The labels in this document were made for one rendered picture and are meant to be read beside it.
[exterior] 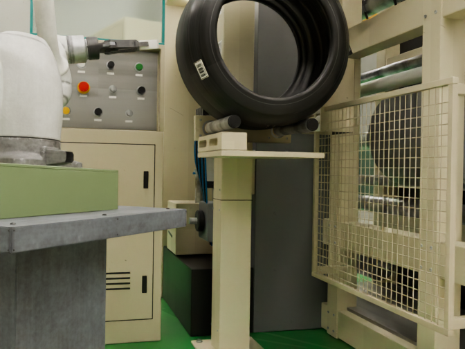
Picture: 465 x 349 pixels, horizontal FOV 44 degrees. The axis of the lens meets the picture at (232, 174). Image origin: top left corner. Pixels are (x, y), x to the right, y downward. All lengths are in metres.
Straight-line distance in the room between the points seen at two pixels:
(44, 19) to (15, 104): 0.58
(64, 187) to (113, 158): 1.30
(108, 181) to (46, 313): 0.30
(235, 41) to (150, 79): 0.44
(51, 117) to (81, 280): 0.34
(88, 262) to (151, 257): 1.26
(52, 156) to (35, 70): 0.17
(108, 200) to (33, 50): 0.34
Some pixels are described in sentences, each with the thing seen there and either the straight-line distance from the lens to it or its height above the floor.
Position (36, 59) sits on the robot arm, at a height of 0.95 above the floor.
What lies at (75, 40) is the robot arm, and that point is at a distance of 1.93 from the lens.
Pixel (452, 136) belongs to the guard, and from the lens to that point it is 1.64.
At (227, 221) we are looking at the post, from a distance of 2.27.
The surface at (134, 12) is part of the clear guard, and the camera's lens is 2.56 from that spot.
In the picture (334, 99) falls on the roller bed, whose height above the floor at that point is 1.03.
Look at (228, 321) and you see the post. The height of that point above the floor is 0.14.
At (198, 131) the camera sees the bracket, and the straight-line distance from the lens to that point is 2.21.
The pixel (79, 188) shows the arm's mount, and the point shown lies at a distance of 1.18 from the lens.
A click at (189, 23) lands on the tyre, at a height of 1.22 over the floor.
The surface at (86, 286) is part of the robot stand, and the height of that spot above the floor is 0.49.
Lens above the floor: 0.74
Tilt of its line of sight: level
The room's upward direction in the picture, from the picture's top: 1 degrees clockwise
